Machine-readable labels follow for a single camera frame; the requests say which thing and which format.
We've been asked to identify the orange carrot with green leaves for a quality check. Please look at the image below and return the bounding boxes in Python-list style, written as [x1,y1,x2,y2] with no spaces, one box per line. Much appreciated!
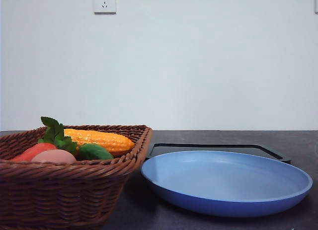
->
[11,117,78,162]

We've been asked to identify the black tray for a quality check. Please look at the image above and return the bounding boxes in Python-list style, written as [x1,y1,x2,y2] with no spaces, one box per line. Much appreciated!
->
[145,143,291,165]

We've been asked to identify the white wall socket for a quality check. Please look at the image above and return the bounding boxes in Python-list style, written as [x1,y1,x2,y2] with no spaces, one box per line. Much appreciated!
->
[94,0,116,15]

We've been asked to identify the yellow corn cob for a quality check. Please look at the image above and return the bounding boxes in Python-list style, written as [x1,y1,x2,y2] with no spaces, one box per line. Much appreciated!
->
[64,129,135,153]

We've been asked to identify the brown wicker basket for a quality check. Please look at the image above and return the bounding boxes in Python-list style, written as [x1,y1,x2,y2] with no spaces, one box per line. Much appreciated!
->
[0,125,153,230]

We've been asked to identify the green vegetable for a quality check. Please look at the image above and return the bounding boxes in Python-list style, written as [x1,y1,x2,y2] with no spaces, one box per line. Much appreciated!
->
[79,143,114,160]

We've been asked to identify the blue plate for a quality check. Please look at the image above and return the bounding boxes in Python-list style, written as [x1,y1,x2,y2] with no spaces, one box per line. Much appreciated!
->
[140,151,312,218]

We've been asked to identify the brown egg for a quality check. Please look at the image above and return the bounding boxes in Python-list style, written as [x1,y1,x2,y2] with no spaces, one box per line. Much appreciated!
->
[31,150,77,163]

